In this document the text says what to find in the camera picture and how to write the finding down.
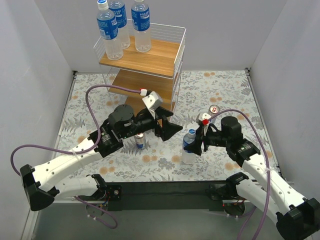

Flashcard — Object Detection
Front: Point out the small Pocari Sweat bottle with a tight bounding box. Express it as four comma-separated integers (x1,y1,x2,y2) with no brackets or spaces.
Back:
181,128,196,165

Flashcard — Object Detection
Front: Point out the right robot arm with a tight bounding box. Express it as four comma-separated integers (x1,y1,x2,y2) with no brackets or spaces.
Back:
184,114,320,240

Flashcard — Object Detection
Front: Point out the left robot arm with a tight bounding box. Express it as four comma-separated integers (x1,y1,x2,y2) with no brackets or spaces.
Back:
19,104,183,212

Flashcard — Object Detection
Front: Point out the left Red Bull can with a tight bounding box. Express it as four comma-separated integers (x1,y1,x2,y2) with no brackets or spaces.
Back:
134,133,147,150

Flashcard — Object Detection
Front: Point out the red bull can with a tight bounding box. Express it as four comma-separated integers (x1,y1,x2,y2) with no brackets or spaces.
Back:
207,104,220,117
134,133,147,150

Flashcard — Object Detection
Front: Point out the right Red Bull can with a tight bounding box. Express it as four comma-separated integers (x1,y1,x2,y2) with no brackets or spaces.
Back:
207,104,220,117

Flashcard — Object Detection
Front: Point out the floral tablecloth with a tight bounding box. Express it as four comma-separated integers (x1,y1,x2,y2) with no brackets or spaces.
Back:
58,70,278,182

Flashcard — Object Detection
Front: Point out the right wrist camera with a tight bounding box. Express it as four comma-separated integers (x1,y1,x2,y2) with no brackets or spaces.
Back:
196,112,212,136

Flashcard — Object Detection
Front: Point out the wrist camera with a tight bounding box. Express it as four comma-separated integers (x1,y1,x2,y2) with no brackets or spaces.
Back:
140,88,163,119
196,112,212,136

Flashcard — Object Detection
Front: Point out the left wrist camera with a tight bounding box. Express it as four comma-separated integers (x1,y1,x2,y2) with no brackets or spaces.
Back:
140,88,163,119

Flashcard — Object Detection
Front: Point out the white wire wooden shelf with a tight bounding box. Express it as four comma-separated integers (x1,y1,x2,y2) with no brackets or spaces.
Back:
93,19,186,112

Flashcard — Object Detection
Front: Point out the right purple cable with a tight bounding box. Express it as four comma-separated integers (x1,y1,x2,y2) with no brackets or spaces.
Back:
209,108,272,240

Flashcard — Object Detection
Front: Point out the purple cable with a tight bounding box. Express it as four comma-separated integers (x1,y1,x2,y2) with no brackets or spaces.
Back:
9,85,148,230
209,108,272,240

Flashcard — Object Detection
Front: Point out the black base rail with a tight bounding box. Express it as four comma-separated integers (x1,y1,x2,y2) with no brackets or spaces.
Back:
79,180,241,211

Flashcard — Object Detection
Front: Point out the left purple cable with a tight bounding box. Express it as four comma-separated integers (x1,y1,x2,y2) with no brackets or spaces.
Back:
9,85,148,230

